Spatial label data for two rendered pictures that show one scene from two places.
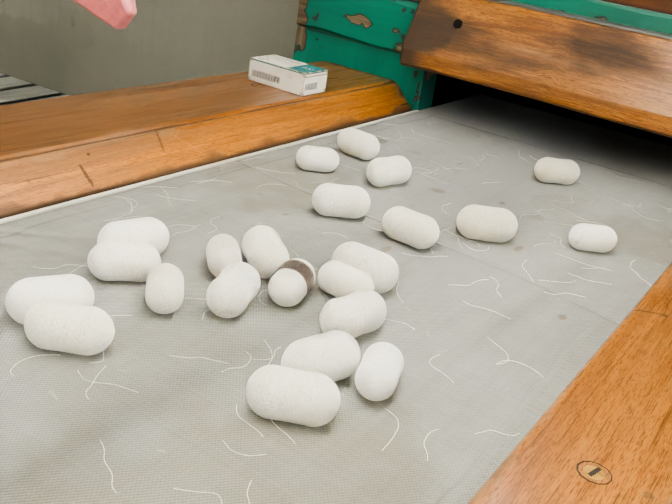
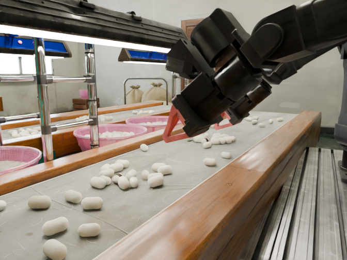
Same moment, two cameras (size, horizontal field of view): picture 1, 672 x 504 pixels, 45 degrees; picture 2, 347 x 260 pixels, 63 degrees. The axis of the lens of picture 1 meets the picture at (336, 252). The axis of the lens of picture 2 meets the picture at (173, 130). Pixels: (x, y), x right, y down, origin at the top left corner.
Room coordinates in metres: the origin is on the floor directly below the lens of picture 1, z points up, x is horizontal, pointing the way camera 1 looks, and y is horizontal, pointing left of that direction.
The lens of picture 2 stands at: (0.94, 0.16, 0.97)
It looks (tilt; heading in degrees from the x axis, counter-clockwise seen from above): 11 degrees down; 182
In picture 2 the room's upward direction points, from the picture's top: straight up
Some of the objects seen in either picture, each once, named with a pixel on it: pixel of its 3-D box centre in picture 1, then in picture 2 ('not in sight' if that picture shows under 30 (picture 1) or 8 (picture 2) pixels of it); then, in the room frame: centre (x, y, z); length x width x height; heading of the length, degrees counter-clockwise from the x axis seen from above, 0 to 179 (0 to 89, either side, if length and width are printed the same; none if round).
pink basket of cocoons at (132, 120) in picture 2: not in sight; (155, 130); (-0.32, 0.04, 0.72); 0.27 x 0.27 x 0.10
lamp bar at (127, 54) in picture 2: not in sight; (157, 57); (-0.83, 0.01, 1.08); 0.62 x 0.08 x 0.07; 150
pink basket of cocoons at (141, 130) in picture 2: not in sight; (111, 142); (-0.08, -0.11, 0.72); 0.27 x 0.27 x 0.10
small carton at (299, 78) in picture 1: (287, 74); not in sight; (0.71, 0.07, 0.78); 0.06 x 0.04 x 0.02; 60
